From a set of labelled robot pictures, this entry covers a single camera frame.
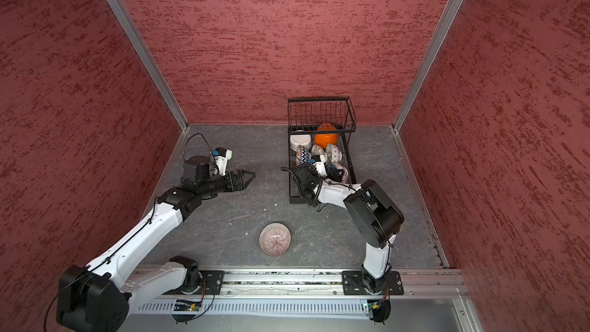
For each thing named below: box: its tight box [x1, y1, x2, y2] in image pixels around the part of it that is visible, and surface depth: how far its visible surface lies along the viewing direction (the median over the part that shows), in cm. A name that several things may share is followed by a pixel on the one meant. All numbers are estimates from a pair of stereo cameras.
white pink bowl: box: [289, 133, 312, 152], surface depth 108 cm
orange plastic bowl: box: [314, 126, 339, 150], surface depth 109 cm
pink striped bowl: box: [258, 222, 292, 257], surface depth 83 cm
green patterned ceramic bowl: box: [324, 142, 343, 164], surface depth 99 cm
